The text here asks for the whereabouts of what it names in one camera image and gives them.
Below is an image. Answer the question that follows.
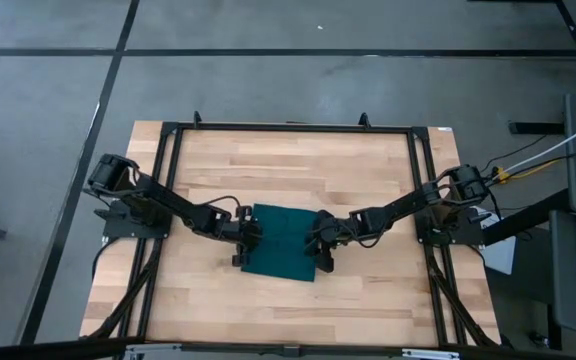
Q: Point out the white box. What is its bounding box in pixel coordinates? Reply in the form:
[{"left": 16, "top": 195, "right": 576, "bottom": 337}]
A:
[{"left": 470, "top": 205, "right": 503, "bottom": 230}]

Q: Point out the pale paper sheet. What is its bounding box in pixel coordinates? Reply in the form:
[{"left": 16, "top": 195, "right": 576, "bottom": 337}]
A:
[{"left": 480, "top": 234, "right": 518, "bottom": 276}]

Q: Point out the black right arm cable loop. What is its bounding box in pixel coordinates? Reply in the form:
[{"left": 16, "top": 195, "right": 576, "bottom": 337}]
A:
[{"left": 343, "top": 222, "right": 388, "bottom": 250}]

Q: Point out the black desk leg beam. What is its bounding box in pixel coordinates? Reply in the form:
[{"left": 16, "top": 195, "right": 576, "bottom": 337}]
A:
[{"left": 481, "top": 188, "right": 569, "bottom": 247}]

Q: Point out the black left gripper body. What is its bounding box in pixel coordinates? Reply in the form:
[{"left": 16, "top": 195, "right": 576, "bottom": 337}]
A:
[{"left": 227, "top": 218, "right": 265, "bottom": 255}]

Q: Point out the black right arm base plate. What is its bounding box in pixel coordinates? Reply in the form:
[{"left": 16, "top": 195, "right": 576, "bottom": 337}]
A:
[{"left": 415, "top": 207, "right": 485, "bottom": 247}]

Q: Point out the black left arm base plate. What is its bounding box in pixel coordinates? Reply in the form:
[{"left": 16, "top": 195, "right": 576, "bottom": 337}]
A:
[{"left": 95, "top": 199, "right": 172, "bottom": 240}]

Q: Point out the silver metal bracket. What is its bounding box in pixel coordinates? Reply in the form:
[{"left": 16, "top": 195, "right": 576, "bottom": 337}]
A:
[
  {"left": 125, "top": 342, "right": 184, "bottom": 360},
  {"left": 401, "top": 348, "right": 462, "bottom": 360}
]

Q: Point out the white cable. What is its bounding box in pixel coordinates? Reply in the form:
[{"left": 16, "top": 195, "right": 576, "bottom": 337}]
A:
[{"left": 505, "top": 113, "right": 576, "bottom": 174}]

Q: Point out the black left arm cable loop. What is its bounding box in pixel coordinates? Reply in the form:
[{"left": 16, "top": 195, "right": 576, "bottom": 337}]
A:
[{"left": 200, "top": 194, "right": 243, "bottom": 211}]

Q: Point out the yellow cable with connector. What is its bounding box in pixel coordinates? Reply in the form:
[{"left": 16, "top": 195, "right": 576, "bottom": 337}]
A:
[{"left": 492, "top": 159, "right": 562, "bottom": 182}]

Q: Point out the black aluminium table frame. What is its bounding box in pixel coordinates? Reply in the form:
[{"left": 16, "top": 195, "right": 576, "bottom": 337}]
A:
[{"left": 80, "top": 110, "right": 502, "bottom": 351}]

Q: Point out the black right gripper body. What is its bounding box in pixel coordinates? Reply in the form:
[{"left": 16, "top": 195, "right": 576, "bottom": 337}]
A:
[{"left": 305, "top": 219, "right": 353, "bottom": 254}]

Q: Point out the black base cable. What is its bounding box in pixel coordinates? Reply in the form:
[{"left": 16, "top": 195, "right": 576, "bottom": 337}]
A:
[{"left": 91, "top": 238, "right": 114, "bottom": 281}]

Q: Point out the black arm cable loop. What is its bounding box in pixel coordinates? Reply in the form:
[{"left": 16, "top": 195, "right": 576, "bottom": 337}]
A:
[
  {"left": 343, "top": 222, "right": 388, "bottom": 250},
  {"left": 200, "top": 194, "right": 243, "bottom": 211}
]

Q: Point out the green microfiber towel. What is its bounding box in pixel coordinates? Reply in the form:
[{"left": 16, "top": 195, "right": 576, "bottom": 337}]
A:
[{"left": 240, "top": 202, "right": 319, "bottom": 283}]

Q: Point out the black crossbar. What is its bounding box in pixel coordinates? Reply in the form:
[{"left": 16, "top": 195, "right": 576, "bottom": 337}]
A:
[{"left": 0, "top": 337, "right": 576, "bottom": 360}]

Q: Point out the black desk foot bar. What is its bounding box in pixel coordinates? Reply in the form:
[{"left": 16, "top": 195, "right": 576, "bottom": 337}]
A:
[{"left": 507, "top": 121, "right": 567, "bottom": 135}]

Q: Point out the thin black cable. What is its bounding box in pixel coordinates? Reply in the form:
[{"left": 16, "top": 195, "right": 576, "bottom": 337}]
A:
[
  {"left": 512, "top": 148, "right": 576, "bottom": 177},
  {"left": 482, "top": 133, "right": 549, "bottom": 174}
]

